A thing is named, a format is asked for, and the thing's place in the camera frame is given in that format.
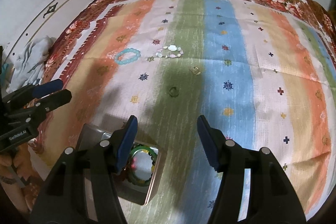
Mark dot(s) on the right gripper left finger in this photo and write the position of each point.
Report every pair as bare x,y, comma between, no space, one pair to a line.
62,197

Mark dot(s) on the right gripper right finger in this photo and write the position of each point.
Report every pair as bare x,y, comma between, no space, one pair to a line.
272,198

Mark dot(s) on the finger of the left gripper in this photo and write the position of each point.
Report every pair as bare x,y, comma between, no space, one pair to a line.
43,106
26,94

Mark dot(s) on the green jade bangle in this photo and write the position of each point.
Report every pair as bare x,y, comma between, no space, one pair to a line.
141,165

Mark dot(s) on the metal jewelry box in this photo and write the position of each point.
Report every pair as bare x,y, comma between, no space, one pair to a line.
136,194

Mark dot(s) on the person's left hand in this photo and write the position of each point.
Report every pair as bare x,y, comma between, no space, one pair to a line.
16,165

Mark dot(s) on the grey crumpled cloth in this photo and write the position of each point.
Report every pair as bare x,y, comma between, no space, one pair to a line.
30,63

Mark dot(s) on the white door panel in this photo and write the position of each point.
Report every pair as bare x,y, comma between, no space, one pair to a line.
51,21

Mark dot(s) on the striped colourful bed cover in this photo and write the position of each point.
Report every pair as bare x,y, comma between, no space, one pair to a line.
210,82

